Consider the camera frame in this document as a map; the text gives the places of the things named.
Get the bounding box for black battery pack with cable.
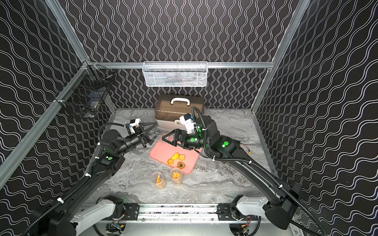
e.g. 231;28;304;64
240;143;252;155

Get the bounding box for brown white storage box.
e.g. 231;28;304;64
155;94;205;131

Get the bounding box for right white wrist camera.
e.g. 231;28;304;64
179;113;195;134

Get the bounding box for clear cookie jar left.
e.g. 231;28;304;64
151;172;166;189

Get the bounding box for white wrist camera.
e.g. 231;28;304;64
129;119;141;134
179;113;195;134

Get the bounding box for clear cookie jar handled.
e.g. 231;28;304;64
149;127;161;140

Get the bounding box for brown heart cookie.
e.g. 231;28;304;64
177;161;186;169

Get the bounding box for white wire wall basket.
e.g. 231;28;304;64
142;61;209;87

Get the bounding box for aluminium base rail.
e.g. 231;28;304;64
58;203;299;223

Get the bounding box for orange flower cookie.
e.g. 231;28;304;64
179;154;186;161

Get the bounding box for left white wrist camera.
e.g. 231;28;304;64
129;119;141;134

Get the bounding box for orange swirl cookie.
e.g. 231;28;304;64
167;158;174;165

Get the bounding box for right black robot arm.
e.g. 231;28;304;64
161;107;326;236

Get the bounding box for pink plastic tray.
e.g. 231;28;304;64
150;135;200;175

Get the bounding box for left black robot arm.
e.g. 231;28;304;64
22;120;157;236

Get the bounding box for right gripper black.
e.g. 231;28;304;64
162;130;211;150

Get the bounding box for clear cookie jar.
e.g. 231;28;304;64
170;168;183;185
151;172;166;189

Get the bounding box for black wire wall basket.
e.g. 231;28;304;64
57;62;116;119

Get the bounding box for clear cookie jar middle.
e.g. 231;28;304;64
170;168;183;185

